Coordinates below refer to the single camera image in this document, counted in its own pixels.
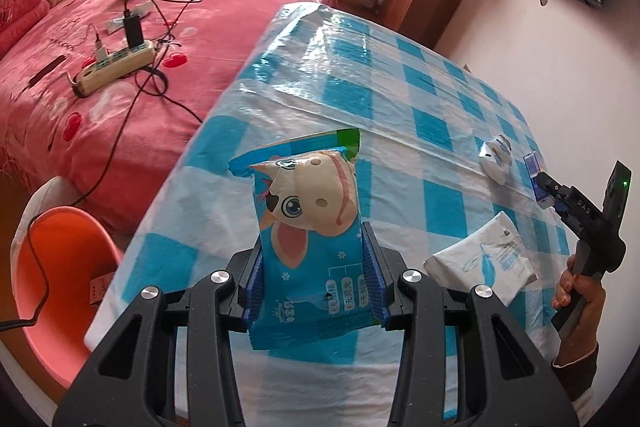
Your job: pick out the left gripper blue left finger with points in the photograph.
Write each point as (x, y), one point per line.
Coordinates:
(252, 288)

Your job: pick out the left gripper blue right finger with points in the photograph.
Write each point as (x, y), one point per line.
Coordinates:
(374, 270)

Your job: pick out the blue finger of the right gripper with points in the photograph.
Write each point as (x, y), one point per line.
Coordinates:
(533, 164)
(549, 193)

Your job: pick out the blue cartoon dog wipes pack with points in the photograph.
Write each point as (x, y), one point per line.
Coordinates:
(307, 208)

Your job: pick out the paper trash in bucket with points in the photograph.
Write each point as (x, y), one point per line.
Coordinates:
(98, 287)

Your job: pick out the orange plastic trash bucket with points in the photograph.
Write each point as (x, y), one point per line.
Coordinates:
(62, 250)

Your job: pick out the crumpled white plastic bag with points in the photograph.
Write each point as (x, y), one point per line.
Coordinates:
(495, 158)

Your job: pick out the white feather tissue pack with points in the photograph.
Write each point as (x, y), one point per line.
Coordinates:
(494, 256)

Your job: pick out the blue checkered tablecloth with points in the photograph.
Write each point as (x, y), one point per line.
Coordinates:
(422, 120)

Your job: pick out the white power strip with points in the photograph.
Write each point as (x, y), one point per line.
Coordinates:
(114, 66)

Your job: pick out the black power adapter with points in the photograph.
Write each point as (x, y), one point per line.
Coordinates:
(133, 29)

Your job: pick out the black phone on bed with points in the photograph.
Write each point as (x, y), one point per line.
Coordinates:
(45, 71)

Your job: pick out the pink love you blanket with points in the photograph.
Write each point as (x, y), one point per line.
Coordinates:
(17, 17)

